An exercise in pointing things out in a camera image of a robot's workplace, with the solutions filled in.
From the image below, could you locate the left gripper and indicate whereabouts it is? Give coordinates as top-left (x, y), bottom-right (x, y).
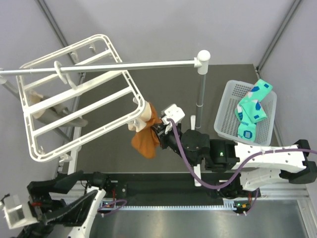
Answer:
top-left (19, 168), bottom-right (97, 238)

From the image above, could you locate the white perforated plastic basket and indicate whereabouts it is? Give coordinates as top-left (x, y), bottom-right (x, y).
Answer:
top-left (214, 79), bottom-right (277, 146)

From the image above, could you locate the short purple cable loop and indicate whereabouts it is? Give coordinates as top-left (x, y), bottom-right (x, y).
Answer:
top-left (96, 198), bottom-right (128, 214)

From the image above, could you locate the teal sock upper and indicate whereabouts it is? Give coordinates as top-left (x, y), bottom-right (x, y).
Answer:
top-left (239, 79), bottom-right (273, 124)

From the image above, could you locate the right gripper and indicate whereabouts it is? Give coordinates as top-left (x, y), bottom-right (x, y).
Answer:
top-left (151, 122), bottom-right (199, 168)

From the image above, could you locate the beige sock left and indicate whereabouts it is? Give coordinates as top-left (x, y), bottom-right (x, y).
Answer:
top-left (29, 91), bottom-right (45, 119)

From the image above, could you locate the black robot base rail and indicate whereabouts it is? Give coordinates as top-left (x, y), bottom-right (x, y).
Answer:
top-left (106, 172), bottom-right (261, 203)

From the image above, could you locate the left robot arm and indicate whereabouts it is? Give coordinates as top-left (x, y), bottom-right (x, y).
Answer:
top-left (18, 171), bottom-right (112, 238)

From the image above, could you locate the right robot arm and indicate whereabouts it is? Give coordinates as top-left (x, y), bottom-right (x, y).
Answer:
top-left (151, 123), bottom-right (317, 198)

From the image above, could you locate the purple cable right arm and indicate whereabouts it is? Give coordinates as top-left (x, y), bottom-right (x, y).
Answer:
top-left (168, 118), bottom-right (313, 190)

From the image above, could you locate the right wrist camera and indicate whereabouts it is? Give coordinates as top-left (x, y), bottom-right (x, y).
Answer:
top-left (160, 104), bottom-right (185, 134)

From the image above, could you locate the beige sock right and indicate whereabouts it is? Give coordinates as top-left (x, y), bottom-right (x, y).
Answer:
top-left (128, 101), bottom-right (152, 132)

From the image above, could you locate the dark grey table mat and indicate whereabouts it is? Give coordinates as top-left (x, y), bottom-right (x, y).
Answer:
top-left (67, 79), bottom-right (277, 174)

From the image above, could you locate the white slotted cable duct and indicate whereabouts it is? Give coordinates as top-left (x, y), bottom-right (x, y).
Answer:
top-left (99, 199), bottom-right (236, 211)

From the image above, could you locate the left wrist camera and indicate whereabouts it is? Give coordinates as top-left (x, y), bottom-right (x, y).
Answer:
top-left (0, 194), bottom-right (37, 230)

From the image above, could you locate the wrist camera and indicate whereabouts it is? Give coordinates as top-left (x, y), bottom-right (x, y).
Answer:
top-left (160, 104), bottom-right (185, 134)
top-left (0, 194), bottom-right (37, 230)

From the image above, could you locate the white square clip hanger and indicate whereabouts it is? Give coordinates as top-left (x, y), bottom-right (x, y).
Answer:
top-left (16, 34), bottom-right (137, 160)

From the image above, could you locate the grey sock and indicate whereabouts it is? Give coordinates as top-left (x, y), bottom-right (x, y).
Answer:
top-left (33, 105), bottom-right (88, 127)

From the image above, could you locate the silver white drying rack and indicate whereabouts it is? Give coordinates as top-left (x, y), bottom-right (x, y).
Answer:
top-left (0, 50), bottom-right (211, 187)

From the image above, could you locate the beige sock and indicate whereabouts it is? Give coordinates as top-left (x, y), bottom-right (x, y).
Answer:
top-left (29, 91), bottom-right (45, 119)
top-left (128, 101), bottom-right (152, 132)

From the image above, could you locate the orange brown sock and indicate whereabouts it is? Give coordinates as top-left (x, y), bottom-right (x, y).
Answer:
top-left (131, 102), bottom-right (162, 159)

